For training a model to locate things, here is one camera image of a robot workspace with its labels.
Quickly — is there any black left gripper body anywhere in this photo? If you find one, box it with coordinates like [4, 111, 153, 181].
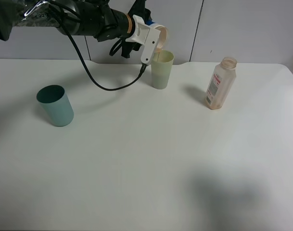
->
[93, 4, 133, 42]

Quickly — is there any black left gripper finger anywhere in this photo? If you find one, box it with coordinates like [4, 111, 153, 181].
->
[109, 38, 140, 59]
[128, 0, 152, 22]

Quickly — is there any blue sleeved clear cup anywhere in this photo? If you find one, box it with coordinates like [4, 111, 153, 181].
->
[146, 20, 169, 52]

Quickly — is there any clear plastic drink bottle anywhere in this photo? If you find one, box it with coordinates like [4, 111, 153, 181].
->
[205, 57, 237, 110]

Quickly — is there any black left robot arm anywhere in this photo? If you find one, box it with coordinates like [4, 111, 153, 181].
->
[0, 0, 151, 58]

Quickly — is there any cream plastic cup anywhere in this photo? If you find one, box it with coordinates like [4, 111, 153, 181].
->
[151, 50, 174, 90]

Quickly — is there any teal plastic cup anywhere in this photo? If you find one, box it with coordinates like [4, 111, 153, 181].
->
[36, 85, 74, 127]

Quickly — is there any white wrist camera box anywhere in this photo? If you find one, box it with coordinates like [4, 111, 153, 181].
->
[125, 15, 161, 65]

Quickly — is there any black left camera cable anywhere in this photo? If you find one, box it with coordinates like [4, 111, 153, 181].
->
[47, 0, 148, 91]

